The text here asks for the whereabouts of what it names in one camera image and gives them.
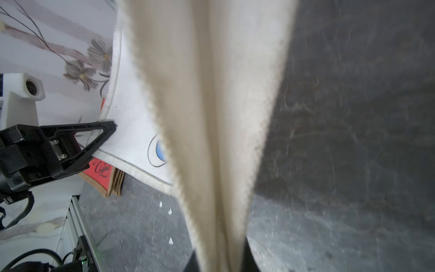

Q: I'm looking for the aluminium mounting rail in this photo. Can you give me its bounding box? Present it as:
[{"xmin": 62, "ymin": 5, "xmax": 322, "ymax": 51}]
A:
[{"xmin": 56, "ymin": 196, "xmax": 106, "ymax": 272}]

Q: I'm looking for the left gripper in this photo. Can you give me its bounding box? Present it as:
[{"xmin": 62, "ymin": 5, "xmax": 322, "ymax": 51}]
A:
[{"xmin": 1, "ymin": 121, "xmax": 116, "ymax": 194}]

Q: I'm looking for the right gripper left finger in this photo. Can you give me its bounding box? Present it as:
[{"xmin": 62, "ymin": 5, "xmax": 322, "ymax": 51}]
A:
[{"xmin": 183, "ymin": 251, "xmax": 201, "ymax": 272}]

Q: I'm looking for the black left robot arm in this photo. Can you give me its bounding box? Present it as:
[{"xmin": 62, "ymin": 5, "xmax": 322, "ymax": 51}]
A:
[{"xmin": 1, "ymin": 121, "xmax": 116, "ymax": 272}]

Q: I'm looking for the white Doraemon canvas bag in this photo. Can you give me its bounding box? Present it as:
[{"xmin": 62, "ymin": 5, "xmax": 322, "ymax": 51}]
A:
[{"xmin": 95, "ymin": 1, "xmax": 298, "ymax": 272}]

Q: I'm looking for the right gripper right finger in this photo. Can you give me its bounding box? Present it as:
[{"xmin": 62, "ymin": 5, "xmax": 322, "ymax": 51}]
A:
[{"xmin": 240, "ymin": 238, "xmax": 260, "ymax": 272}]

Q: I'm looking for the red jute Christmas bag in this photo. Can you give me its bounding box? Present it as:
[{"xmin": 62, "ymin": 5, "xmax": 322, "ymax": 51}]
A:
[{"xmin": 77, "ymin": 96, "xmax": 126, "ymax": 198}]

